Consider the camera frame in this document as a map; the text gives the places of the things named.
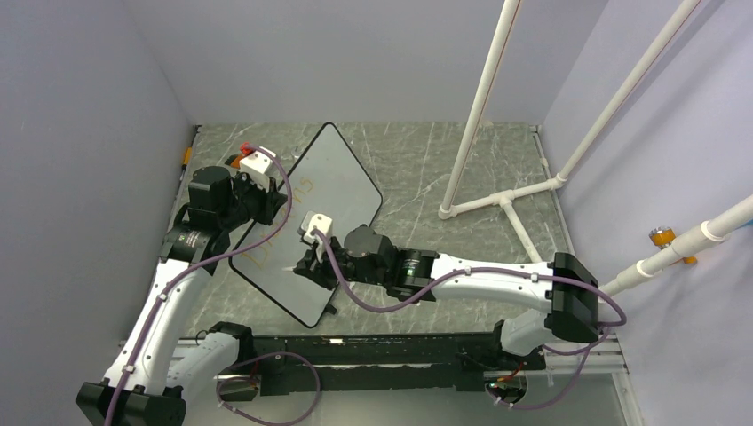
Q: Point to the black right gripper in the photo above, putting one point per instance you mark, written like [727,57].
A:
[309,267]

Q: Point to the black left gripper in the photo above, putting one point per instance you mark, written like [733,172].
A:
[271,201]

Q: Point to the white whiteboard black frame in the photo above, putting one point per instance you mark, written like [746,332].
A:
[327,178]

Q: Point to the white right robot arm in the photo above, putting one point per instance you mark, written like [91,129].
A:
[560,296]

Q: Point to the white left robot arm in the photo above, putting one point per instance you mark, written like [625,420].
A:
[145,385]

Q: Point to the orange-black screwdriver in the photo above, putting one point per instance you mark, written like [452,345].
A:
[186,157]

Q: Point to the orange clamp on pipe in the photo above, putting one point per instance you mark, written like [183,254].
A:
[663,236]

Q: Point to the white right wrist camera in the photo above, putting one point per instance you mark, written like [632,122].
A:
[315,231]

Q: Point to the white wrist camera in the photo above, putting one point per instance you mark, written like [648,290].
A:
[315,231]
[256,163]

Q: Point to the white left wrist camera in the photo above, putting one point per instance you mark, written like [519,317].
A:
[256,163]

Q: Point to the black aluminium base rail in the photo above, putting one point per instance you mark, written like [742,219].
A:
[280,365]

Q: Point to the white PVC pipe frame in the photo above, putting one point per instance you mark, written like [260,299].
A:
[529,58]

